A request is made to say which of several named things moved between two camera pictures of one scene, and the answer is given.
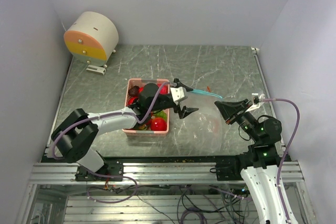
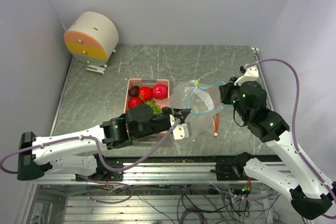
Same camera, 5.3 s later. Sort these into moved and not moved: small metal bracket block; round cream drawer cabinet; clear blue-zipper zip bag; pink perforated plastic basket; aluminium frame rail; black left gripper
Moved: black left gripper; clear blue-zipper zip bag
Not moved: small metal bracket block; round cream drawer cabinet; pink perforated plastic basket; aluminium frame rail
